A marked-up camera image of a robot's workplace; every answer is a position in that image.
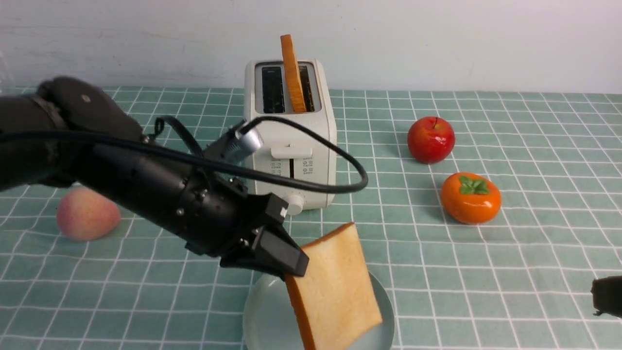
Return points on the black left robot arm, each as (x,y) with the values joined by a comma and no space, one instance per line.
(47,138)

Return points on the red apple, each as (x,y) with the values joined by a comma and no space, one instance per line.
(430,140)

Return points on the pale green round plate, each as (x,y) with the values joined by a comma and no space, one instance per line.
(269,322)

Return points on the pink peach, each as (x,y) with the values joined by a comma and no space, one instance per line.
(84,215)

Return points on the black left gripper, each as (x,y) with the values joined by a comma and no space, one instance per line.
(244,230)

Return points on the white two-slot toaster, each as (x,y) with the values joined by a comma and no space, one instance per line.
(286,151)

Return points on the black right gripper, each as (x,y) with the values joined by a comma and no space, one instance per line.
(607,296)

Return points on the toast slice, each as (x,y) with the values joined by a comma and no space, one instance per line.
(334,302)
(292,74)

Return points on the orange persimmon with green leaf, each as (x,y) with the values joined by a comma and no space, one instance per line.
(470,199)

